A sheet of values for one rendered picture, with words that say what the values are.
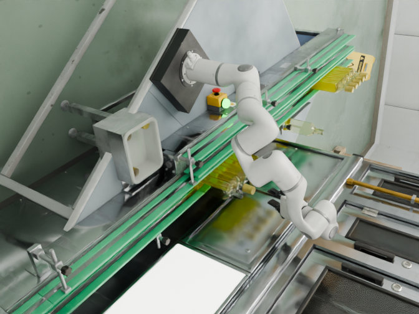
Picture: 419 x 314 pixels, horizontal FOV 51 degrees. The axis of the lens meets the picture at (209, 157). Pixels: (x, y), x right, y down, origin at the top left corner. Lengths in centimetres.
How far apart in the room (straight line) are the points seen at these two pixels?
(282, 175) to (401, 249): 64
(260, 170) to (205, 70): 52
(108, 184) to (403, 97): 663
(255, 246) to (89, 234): 61
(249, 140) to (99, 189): 61
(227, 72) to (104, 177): 61
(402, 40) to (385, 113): 127
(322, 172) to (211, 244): 72
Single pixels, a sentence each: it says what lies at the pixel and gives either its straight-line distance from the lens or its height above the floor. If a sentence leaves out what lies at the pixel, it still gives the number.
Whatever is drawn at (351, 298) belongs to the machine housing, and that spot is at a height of 164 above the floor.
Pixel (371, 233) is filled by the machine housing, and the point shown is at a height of 159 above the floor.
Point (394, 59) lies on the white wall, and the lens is 772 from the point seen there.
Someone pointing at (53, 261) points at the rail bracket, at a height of 95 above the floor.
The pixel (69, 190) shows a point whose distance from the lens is 225.
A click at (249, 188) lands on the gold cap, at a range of 177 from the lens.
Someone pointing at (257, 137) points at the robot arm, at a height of 128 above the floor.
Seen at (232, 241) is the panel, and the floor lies 117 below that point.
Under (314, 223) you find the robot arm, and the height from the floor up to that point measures 149.
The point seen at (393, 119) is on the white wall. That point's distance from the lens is 810.
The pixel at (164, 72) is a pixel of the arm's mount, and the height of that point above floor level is 81.
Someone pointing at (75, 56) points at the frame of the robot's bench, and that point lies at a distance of 222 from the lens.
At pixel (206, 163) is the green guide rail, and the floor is 94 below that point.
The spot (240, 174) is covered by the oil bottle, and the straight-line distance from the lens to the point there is 183.
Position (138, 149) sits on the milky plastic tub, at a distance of 175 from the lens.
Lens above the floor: 192
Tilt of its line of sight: 32 degrees down
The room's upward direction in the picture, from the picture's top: 107 degrees clockwise
